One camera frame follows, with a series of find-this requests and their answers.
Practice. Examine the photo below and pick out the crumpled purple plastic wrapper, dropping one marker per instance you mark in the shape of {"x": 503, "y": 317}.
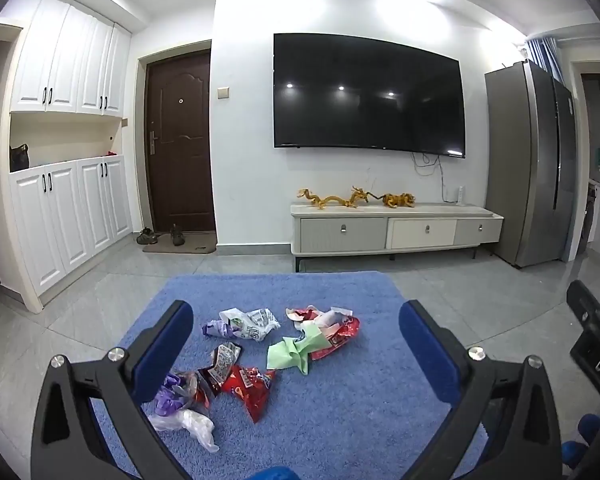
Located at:
{"x": 172, "y": 400}

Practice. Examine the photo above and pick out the white power strip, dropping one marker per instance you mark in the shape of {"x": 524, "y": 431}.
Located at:
{"x": 461, "y": 195}

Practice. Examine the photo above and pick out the white crumpled wrapper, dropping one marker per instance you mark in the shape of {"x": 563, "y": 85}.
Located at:
{"x": 332, "y": 317}

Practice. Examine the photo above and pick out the grey refrigerator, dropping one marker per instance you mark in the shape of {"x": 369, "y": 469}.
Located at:
{"x": 525, "y": 160}

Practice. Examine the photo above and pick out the small purple wrapper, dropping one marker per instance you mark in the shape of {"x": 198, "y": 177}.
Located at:
{"x": 217, "y": 330}

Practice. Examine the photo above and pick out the blue curtain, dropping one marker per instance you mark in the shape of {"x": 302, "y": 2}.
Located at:
{"x": 545, "y": 57}

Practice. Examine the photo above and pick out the white grey television stand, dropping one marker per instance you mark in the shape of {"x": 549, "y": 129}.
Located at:
{"x": 345, "y": 230}

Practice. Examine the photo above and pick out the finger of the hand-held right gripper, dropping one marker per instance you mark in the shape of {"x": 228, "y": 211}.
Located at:
{"x": 587, "y": 307}

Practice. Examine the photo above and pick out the dark brown door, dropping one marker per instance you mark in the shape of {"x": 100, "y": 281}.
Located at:
{"x": 182, "y": 150}

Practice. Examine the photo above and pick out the dark shoe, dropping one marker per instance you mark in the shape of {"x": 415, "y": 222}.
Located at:
{"x": 176, "y": 235}
{"x": 146, "y": 236}

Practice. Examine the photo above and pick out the green crumpled paper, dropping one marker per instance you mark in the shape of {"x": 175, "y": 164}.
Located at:
{"x": 290, "y": 352}

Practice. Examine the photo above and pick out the black wall television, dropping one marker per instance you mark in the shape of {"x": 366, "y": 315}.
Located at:
{"x": 365, "y": 95}

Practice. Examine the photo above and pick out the white green printed wrapper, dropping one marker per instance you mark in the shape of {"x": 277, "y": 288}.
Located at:
{"x": 252, "y": 322}

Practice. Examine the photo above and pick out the person's blue clothing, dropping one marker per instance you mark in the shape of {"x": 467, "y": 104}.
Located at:
{"x": 277, "y": 474}

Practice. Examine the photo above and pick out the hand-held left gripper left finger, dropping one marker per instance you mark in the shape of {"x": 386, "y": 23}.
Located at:
{"x": 165, "y": 350}

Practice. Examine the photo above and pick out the small gold dragon figurine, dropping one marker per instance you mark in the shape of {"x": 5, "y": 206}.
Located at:
{"x": 362, "y": 196}

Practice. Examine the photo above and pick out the gold tiger figurine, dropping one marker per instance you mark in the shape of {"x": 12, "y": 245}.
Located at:
{"x": 397, "y": 201}

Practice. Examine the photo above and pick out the long gold dragon figurine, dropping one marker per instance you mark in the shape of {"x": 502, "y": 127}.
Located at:
{"x": 322, "y": 201}

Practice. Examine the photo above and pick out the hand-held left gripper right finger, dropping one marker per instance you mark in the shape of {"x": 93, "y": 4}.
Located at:
{"x": 425, "y": 355}

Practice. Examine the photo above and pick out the red snack wrapper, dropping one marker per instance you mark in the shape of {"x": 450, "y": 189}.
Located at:
{"x": 247, "y": 387}

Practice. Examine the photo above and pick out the white plastic bag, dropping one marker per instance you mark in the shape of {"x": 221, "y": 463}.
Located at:
{"x": 190, "y": 425}

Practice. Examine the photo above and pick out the brown doormat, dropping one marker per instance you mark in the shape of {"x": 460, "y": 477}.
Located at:
{"x": 190, "y": 247}

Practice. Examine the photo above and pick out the white tall cabinet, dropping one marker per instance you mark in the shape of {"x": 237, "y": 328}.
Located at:
{"x": 65, "y": 220}

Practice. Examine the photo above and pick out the pink torn carton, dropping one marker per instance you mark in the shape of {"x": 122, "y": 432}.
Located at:
{"x": 300, "y": 315}

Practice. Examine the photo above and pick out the red shiny wrapper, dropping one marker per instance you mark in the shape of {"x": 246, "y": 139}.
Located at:
{"x": 342, "y": 337}

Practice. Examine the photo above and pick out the black bag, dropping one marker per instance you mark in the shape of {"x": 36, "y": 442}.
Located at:
{"x": 19, "y": 159}

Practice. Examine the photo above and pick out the blue fleece mat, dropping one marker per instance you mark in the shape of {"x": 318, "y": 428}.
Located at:
{"x": 330, "y": 420}

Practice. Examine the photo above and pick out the dark printed snack wrapper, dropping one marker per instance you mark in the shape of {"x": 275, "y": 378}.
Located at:
{"x": 225, "y": 360}

